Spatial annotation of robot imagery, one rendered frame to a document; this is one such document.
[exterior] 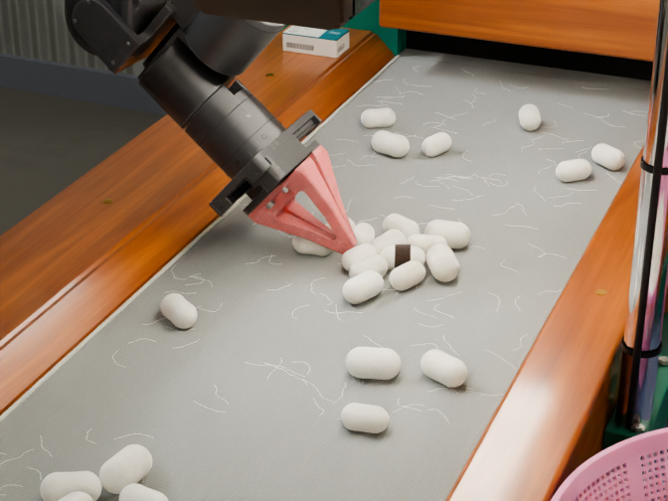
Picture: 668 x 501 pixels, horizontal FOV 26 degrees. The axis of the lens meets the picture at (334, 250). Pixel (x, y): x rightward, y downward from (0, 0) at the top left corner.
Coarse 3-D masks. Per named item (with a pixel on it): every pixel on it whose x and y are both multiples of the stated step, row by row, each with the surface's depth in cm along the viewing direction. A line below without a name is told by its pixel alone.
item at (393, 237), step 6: (384, 234) 112; (390, 234) 112; (396, 234) 112; (402, 234) 113; (378, 240) 112; (384, 240) 111; (390, 240) 112; (396, 240) 112; (402, 240) 112; (378, 246) 111; (384, 246) 111; (378, 252) 111
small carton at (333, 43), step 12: (288, 36) 147; (300, 36) 146; (312, 36) 146; (324, 36) 146; (336, 36) 146; (348, 36) 148; (288, 48) 148; (300, 48) 147; (312, 48) 147; (324, 48) 146; (336, 48) 146; (348, 48) 149
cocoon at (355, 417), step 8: (344, 408) 91; (352, 408) 91; (360, 408) 91; (368, 408) 91; (376, 408) 91; (344, 416) 91; (352, 416) 90; (360, 416) 90; (368, 416) 90; (376, 416) 90; (384, 416) 90; (344, 424) 91; (352, 424) 91; (360, 424) 90; (368, 424) 90; (376, 424) 90; (384, 424) 90; (376, 432) 91
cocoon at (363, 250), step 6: (360, 246) 110; (366, 246) 110; (372, 246) 111; (348, 252) 110; (354, 252) 109; (360, 252) 110; (366, 252) 110; (372, 252) 110; (342, 258) 110; (348, 258) 109; (354, 258) 109; (360, 258) 109; (342, 264) 110; (348, 264) 109; (348, 270) 110
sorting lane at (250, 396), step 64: (448, 64) 152; (320, 128) 136; (384, 128) 136; (448, 128) 136; (512, 128) 136; (576, 128) 136; (640, 128) 136; (384, 192) 123; (448, 192) 123; (512, 192) 123; (576, 192) 123; (192, 256) 113; (256, 256) 113; (320, 256) 113; (512, 256) 113; (576, 256) 113; (128, 320) 104; (256, 320) 104; (320, 320) 104; (384, 320) 104; (448, 320) 104; (512, 320) 104; (64, 384) 96; (128, 384) 96; (192, 384) 96; (256, 384) 96; (320, 384) 96; (384, 384) 96; (0, 448) 90; (64, 448) 90; (192, 448) 90; (256, 448) 90; (320, 448) 90; (384, 448) 90; (448, 448) 90
